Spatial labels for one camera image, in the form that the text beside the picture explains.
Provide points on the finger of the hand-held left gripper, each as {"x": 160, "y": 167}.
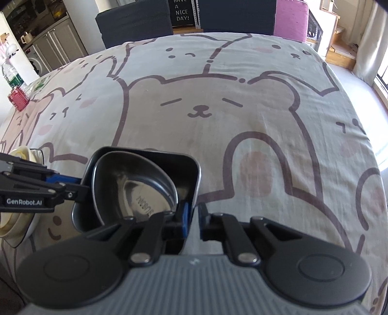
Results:
{"x": 78, "y": 193}
{"x": 65, "y": 179}

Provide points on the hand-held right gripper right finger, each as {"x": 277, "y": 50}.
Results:
{"x": 202, "y": 222}

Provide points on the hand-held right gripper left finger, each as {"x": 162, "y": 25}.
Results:
{"x": 185, "y": 219}

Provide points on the white plate with leaf print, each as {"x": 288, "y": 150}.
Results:
{"x": 28, "y": 233}

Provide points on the round steel bowl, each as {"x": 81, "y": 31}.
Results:
{"x": 121, "y": 181}

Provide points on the yellow-rimmed floral bowl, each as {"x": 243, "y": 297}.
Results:
{"x": 21, "y": 152}

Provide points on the large rectangular steel tray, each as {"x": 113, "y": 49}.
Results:
{"x": 182, "y": 169}

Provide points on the red soda can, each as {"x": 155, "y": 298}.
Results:
{"x": 18, "y": 100}

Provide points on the green packet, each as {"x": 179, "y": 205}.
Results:
{"x": 41, "y": 84}

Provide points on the plastic bottle with green label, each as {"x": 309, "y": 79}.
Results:
{"x": 13, "y": 80}

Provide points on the white washing machine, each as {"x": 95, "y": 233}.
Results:
{"x": 35, "y": 62}

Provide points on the bear print tablecloth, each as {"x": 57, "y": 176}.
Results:
{"x": 212, "y": 91}

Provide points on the grey kitchen cabinet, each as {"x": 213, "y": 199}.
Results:
{"x": 60, "y": 45}

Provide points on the white jug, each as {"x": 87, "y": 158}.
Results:
{"x": 26, "y": 37}

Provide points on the dark blue chair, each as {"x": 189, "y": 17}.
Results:
{"x": 136, "y": 21}
{"x": 236, "y": 15}

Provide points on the black letter board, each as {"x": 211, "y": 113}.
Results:
{"x": 182, "y": 12}

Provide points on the wooden platform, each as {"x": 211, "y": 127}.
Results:
{"x": 339, "y": 59}

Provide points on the pink chair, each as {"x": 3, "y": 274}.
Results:
{"x": 291, "y": 18}

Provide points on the white wooden cabinet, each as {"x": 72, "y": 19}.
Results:
{"x": 330, "y": 30}

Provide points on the light curtain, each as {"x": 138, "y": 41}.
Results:
{"x": 369, "y": 45}

